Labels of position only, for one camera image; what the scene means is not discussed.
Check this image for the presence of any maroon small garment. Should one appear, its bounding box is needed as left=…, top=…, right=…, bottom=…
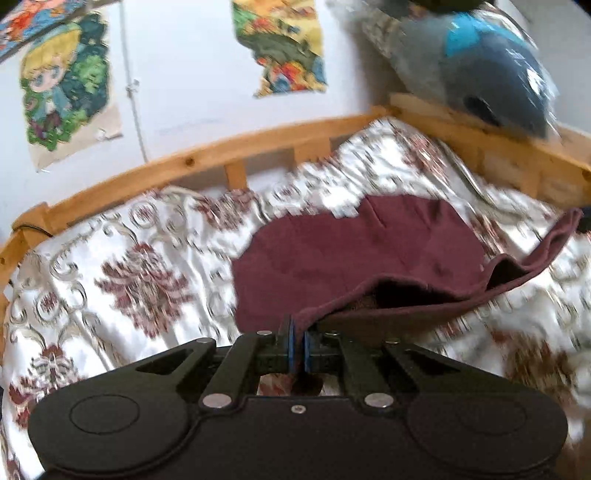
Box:
left=231, top=195, right=581, bottom=343

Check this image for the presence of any white floral satin bedspread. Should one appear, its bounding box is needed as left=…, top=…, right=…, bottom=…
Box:
left=1, top=118, right=590, bottom=479

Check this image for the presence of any colourful torn cross-stitch picture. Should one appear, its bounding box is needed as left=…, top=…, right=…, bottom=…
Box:
left=232, top=0, right=328, bottom=98

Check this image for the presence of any blue grey plush in plastic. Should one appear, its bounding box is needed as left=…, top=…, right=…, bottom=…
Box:
left=360, top=1, right=557, bottom=139

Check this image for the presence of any cartoon boy cross-stitch picture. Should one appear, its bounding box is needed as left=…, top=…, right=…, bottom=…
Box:
left=19, top=11, right=122, bottom=171

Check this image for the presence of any colourful picture top left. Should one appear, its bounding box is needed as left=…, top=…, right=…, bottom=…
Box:
left=1, top=0, right=92, bottom=61

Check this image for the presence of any black cable on bed rail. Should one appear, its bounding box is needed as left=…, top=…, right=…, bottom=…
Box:
left=11, top=223, right=56, bottom=239

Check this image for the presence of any wooden bed rail frame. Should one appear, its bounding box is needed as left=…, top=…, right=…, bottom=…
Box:
left=1, top=94, right=590, bottom=286

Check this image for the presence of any white wall cable conduit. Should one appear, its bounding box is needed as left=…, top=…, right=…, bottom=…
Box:
left=118, top=0, right=150, bottom=163

